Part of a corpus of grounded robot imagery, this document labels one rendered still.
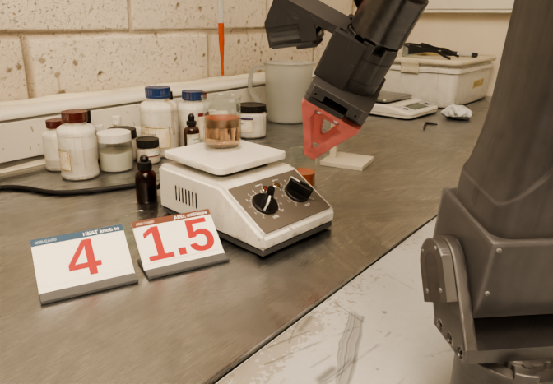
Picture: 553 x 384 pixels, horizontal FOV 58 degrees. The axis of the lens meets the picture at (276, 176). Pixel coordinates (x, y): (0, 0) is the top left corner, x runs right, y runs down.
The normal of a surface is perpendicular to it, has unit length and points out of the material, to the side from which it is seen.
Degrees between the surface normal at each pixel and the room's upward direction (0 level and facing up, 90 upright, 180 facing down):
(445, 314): 90
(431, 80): 94
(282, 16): 104
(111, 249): 40
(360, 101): 30
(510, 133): 85
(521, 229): 99
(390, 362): 0
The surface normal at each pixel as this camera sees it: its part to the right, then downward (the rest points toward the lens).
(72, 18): 0.78, 0.20
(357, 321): 0.01, -0.95
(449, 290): 0.11, -0.23
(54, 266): 0.33, -0.55
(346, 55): -0.35, 0.50
